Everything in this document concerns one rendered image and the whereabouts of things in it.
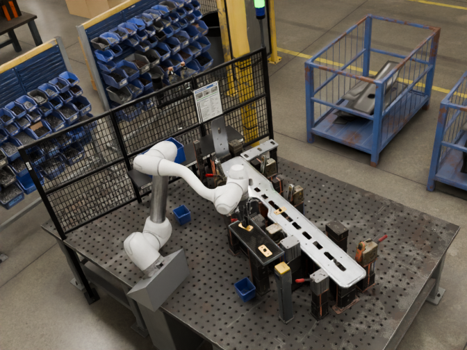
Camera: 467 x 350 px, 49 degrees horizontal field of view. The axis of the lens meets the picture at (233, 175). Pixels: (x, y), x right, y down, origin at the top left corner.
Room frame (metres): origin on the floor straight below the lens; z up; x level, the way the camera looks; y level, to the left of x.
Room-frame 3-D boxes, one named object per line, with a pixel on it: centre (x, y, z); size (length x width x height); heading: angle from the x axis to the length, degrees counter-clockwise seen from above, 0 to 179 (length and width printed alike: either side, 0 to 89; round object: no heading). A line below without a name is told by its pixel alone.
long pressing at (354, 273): (2.36, -0.28, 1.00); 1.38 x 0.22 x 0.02; 27
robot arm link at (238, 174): (2.12, -0.02, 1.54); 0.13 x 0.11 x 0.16; 153
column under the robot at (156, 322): (2.19, 0.57, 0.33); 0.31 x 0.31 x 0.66; 46
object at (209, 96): (3.33, 0.11, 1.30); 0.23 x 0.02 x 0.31; 117
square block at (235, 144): (3.10, -0.05, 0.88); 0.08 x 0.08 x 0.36; 27
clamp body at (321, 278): (1.78, -0.38, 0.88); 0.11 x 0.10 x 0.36; 117
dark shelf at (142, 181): (3.09, 0.32, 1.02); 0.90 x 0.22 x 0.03; 117
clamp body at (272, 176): (2.84, -0.26, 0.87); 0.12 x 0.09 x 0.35; 117
